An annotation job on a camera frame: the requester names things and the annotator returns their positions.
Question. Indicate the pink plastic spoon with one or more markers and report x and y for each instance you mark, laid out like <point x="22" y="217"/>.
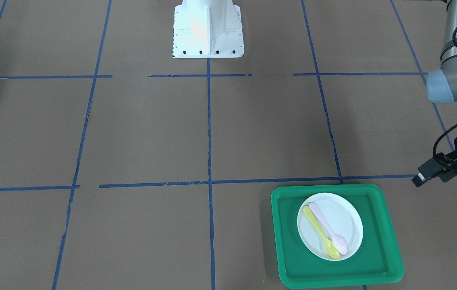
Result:
<point x="338" y="243"/>

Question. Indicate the green plastic tray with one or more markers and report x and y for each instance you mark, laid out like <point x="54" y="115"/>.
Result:
<point x="377" y="261"/>

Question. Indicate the white camera pillar stand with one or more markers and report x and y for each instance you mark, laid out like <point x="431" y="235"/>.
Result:
<point x="207" y="29"/>

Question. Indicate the brown paper table cover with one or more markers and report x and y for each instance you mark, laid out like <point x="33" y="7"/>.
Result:
<point x="122" y="168"/>

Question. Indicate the white round plate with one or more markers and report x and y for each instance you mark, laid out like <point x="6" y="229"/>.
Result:
<point x="342" y="217"/>

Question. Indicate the yellow plastic spoon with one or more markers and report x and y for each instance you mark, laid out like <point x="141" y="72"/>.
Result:
<point x="316" y="238"/>

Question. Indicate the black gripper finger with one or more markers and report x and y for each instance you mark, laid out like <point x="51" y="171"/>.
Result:
<point x="419" y="180"/>

